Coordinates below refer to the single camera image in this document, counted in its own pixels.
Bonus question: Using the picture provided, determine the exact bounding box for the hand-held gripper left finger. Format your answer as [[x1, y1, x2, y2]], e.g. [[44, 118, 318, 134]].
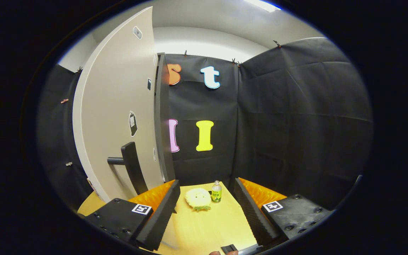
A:
[[84, 179, 181, 252]]

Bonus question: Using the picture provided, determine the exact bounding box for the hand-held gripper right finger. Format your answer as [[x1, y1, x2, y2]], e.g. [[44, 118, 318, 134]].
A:
[[233, 177, 334, 248]]

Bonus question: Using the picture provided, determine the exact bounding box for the long ceiling light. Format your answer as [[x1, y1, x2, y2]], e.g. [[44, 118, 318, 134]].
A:
[[243, 0, 282, 13]]

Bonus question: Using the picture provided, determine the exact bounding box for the beige shoe cabinet door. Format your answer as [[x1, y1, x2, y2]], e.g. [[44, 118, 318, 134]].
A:
[[72, 6, 164, 203]]

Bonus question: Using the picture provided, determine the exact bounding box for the black door handle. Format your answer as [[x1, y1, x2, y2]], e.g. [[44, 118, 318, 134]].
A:
[[107, 142, 149, 195]]

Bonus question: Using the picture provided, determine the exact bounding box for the yellow plush toy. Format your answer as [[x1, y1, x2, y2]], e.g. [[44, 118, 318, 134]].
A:
[[185, 188, 212, 212]]

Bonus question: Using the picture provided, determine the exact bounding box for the grey shoe cabinet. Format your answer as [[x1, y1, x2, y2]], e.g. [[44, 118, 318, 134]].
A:
[[154, 52, 176, 183]]

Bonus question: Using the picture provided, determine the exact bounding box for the green drink bottle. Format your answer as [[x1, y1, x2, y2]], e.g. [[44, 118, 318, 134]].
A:
[[211, 180, 222, 203]]

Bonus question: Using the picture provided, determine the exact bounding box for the black backdrop cloth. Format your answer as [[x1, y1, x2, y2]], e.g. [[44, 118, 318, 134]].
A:
[[36, 37, 374, 213]]

